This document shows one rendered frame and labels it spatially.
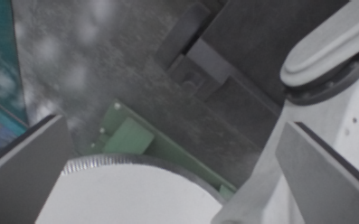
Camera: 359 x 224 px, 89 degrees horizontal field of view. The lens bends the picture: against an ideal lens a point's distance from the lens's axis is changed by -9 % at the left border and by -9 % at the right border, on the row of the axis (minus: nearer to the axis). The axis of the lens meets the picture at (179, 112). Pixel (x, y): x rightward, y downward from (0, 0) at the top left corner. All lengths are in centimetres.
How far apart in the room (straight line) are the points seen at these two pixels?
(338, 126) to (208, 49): 30
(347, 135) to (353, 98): 5
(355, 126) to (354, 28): 11
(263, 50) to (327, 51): 19
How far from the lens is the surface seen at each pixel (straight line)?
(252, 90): 50
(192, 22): 48
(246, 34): 45
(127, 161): 75
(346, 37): 30
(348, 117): 28
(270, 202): 22
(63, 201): 69
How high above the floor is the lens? 59
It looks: 42 degrees down
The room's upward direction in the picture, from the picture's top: 151 degrees counter-clockwise
